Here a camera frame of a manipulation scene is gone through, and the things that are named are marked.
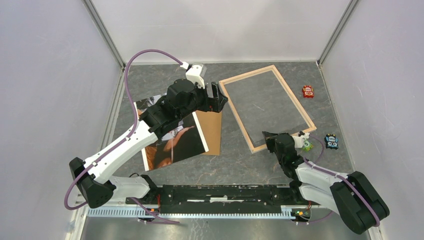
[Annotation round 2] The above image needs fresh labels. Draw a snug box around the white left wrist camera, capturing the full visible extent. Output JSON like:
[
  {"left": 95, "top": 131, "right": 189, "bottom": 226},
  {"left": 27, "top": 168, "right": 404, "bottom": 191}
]
[{"left": 180, "top": 61, "right": 207, "bottom": 89}]

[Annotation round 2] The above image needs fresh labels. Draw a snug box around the blue black monster toy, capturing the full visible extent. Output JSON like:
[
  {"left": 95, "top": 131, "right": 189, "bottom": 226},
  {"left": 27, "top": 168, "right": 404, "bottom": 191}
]
[{"left": 324, "top": 133, "right": 339, "bottom": 150}]

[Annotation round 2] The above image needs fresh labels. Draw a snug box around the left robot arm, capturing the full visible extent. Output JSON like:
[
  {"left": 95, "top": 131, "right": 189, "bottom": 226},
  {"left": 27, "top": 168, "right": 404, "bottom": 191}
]
[{"left": 69, "top": 79, "right": 228, "bottom": 209}]

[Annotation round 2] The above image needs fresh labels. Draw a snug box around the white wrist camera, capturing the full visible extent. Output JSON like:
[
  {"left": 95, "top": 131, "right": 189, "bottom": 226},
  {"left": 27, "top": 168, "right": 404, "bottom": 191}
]
[
  {"left": 180, "top": 61, "right": 207, "bottom": 89},
  {"left": 292, "top": 131, "right": 310, "bottom": 149}
]

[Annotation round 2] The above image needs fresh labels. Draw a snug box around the aluminium corner post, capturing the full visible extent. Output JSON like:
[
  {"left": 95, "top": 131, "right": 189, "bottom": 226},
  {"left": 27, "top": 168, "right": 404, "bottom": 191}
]
[
  {"left": 316, "top": 0, "right": 360, "bottom": 68},
  {"left": 81, "top": 0, "right": 126, "bottom": 70}
]

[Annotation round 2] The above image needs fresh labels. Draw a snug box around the aluminium corner post left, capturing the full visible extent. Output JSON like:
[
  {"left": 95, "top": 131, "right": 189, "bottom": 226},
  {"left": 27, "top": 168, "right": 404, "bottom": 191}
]
[{"left": 81, "top": 0, "right": 126, "bottom": 70}]

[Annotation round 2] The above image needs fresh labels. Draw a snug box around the printed photo with white border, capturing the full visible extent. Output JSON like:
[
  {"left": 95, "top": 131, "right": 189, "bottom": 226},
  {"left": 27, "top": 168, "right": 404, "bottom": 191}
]
[{"left": 141, "top": 112, "right": 209, "bottom": 171}]

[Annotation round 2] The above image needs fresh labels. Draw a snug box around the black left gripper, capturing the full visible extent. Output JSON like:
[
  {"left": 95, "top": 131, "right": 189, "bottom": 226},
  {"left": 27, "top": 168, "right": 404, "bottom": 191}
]
[{"left": 177, "top": 81, "right": 228, "bottom": 122}]

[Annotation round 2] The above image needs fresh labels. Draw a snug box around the light wooden picture frame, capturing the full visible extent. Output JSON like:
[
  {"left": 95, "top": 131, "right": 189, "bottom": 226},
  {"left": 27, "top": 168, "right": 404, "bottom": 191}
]
[{"left": 219, "top": 65, "right": 317, "bottom": 154}]

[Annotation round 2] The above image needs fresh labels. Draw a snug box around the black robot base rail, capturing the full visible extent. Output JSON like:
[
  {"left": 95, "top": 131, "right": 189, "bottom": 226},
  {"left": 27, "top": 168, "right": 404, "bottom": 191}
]
[{"left": 76, "top": 184, "right": 332, "bottom": 223}]

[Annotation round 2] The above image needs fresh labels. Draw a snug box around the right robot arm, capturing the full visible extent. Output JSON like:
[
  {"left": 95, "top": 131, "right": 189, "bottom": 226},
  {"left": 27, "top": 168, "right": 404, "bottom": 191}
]
[{"left": 262, "top": 131, "right": 390, "bottom": 235}]

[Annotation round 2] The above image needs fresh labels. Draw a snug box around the aluminium corner post right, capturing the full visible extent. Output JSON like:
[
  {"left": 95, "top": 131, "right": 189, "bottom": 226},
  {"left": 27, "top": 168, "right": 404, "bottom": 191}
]
[{"left": 316, "top": 0, "right": 360, "bottom": 68}]

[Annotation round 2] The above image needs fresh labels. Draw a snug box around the brown cardboard backing board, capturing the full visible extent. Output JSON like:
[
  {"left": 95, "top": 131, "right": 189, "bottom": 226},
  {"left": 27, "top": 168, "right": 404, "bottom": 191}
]
[{"left": 196, "top": 111, "right": 222, "bottom": 156}]

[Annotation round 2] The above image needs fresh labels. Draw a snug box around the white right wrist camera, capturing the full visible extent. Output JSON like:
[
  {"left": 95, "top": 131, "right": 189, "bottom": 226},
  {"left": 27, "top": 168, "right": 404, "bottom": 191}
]
[{"left": 292, "top": 131, "right": 310, "bottom": 149}]

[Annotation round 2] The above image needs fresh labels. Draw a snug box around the red monster toy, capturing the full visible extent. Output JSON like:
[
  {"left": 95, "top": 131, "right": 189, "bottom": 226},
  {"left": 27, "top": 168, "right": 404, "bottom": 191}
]
[{"left": 302, "top": 85, "right": 315, "bottom": 98}]

